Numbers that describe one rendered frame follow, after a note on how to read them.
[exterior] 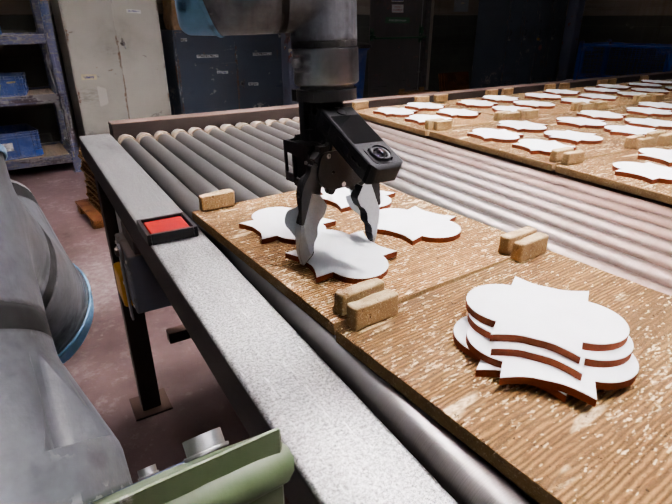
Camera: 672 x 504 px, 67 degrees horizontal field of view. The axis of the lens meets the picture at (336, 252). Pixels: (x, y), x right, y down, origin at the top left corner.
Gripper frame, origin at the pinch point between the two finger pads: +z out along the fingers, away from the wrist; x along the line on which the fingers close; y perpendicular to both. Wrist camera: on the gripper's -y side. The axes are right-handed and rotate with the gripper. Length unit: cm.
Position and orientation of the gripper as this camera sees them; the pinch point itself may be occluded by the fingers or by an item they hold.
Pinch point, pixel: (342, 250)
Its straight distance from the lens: 65.9
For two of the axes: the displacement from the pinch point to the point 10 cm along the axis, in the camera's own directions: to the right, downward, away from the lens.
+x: -8.2, 2.5, -5.1
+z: 0.4, 9.2, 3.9
